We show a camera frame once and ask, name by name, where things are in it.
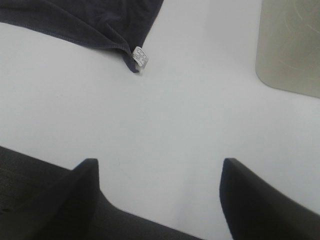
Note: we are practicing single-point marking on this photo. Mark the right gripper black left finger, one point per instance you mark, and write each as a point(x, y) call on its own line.
point(64, 211)

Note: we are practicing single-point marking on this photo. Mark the beige basket with grey rim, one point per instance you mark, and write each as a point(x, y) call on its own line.
point(288, 47)

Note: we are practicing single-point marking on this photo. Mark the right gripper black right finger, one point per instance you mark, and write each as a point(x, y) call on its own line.
point(255, 210)

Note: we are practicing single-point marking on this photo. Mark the dark grey towel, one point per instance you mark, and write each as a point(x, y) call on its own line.
point(120, 25)

